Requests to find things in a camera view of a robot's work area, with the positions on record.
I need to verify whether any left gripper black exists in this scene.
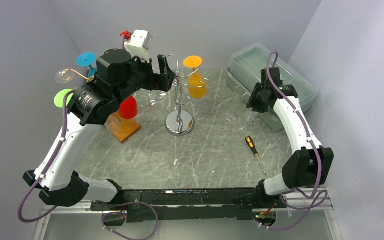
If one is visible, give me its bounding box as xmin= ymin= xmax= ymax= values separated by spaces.
xmin=114 ymin=52 xmax=176 ymax=105

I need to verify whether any clear wine glass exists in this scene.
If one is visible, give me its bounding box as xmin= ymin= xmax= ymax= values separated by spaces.
xmin=226 ymin=85 xmax=247 ymax=122
xmin=239 ymin=111 xmax=261 ymax=133
xmin=148 ymin=90 xmax=167 ymax=117

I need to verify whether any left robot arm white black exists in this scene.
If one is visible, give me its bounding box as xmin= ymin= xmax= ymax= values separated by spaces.
xmin=23 ymin=48 xmax=176 ymax=210

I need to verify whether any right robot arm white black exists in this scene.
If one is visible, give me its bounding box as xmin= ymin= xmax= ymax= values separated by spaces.
xmin=246 ymin=67 xmax=334 ymax=208

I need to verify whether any orange plastic wine glass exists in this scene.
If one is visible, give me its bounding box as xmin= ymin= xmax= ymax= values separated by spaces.
xmin=183 ymin=55 xmax=208 ymax=99

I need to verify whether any red plastic wine glass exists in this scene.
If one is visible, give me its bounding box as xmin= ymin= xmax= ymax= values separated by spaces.
xmin=118 ymin=96 xmax=138 ymax=119

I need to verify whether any chrome wine glass rack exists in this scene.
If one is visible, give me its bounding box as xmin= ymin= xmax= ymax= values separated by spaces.
xmin=165 ymin=59 xmax=211 ymax=137

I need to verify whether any orange wooden rack base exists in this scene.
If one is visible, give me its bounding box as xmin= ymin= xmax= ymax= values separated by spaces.
xmin=113 ymin=118 xmax=142 ymax=144

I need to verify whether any gold wine glass rack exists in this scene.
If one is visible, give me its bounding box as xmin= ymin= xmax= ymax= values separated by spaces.
xmin=69 ymin=69 xmax=95 ymax=83

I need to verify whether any clear glass on gold rack front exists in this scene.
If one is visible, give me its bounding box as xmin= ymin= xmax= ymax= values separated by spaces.
xmin=104 ymin=113 xmax=122 ymax=134

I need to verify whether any clear glass on gold rack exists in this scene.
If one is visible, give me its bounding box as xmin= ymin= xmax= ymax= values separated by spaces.
xmin=54 ymin=68 xmax=76 ymax=84
xmin=104 ymin=113 xmax=122 ymax=134

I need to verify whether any blue plastic wine glass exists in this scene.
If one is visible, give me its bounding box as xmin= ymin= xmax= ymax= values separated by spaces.
xmin=75 ymin=52 xmax=97 ymax=78

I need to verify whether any clear glass on gold rack left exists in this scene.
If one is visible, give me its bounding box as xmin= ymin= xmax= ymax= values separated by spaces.
xmin=54 ymin=68 xmax=76 ymax=84

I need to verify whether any green plastic wine glass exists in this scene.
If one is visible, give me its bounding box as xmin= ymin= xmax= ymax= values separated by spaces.
xmin=53 ymin=88 xmax=74 ymax=109

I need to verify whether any clear plastic storage box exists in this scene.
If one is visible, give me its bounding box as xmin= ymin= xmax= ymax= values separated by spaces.
xmin=225 ymin=42 xmax=320 ymax=133

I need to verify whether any orange black screwdriver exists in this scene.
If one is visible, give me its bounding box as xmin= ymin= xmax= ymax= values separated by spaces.
xmin=245 ymin=135 xmax=267 ymax=175

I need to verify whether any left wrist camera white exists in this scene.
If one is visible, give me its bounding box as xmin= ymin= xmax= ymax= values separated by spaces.
xmin=120 ymin=29 xmax=153 ymax=62

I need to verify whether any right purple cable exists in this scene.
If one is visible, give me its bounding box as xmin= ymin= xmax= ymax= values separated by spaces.
xmin=253 ymin=51 xmax=329 ymax=232

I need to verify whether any aluminium frame rail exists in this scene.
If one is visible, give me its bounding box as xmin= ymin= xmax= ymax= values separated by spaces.
xmin=33 ymin=187 xmax=343 ymax=240

